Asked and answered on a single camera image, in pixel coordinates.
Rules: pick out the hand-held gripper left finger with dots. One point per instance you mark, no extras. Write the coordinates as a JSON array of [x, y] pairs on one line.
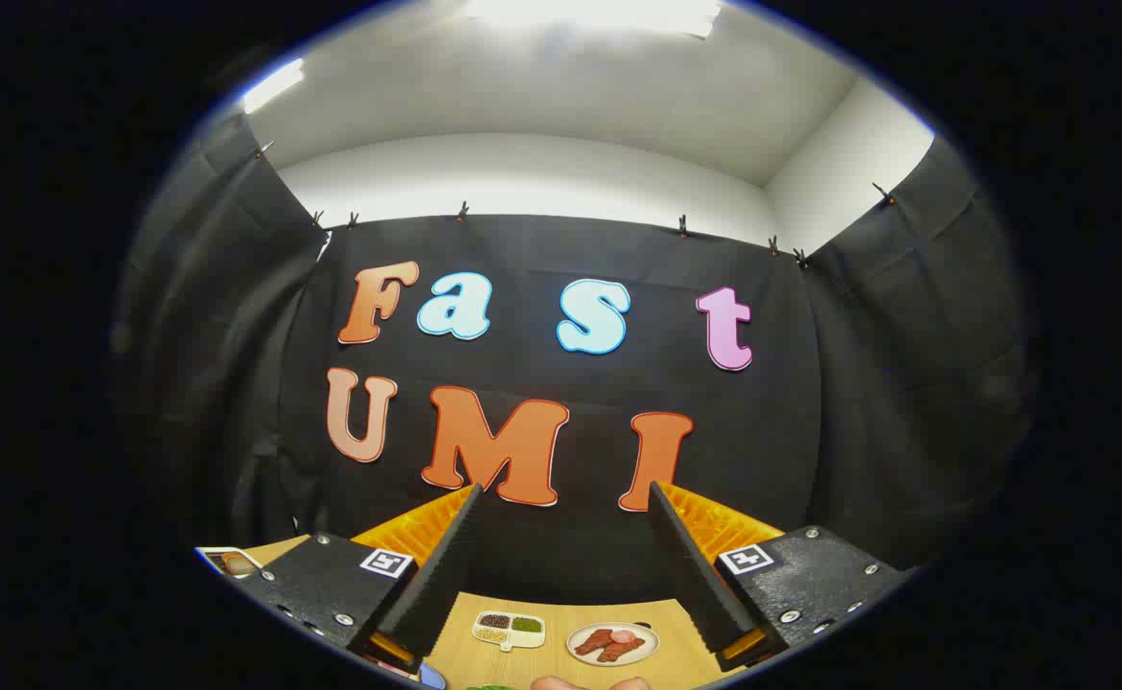
[[446, 565]]

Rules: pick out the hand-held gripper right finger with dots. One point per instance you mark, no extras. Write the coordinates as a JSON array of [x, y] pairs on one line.
[[690, 565]]

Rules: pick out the pile of dark red beans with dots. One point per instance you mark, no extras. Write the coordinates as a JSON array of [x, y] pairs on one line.
[[494, 621]]

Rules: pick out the pile of yellow soybeans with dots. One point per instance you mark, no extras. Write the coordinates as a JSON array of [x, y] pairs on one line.
[[492, 635]]

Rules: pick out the white oval meat plate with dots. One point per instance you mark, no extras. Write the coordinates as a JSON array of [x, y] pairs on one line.
[[645, 636]]

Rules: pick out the pile of green mung beans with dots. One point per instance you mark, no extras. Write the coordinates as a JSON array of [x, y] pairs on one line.
[[526, 624]]

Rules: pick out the white divided dish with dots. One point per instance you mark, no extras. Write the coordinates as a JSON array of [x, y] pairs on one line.
[[513, 644]]

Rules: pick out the brown meat slice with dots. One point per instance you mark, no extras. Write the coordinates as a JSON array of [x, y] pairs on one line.
[[594, 641], [621, 652]]

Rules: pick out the blue round plate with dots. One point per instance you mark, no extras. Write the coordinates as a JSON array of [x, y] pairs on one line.
[[431, 678]]

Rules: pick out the cream white toaster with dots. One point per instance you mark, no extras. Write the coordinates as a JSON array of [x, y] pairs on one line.
[[211, 553]]

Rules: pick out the row of black cloth clips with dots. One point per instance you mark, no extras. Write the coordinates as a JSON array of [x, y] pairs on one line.
[[463, 211]]

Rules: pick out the narrow ceiling light strip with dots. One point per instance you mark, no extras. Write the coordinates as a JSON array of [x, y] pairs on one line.
[[273, 84]]

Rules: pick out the wide ceiling light panel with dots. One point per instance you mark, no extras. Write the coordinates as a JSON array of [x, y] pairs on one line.
[[589, 14]]

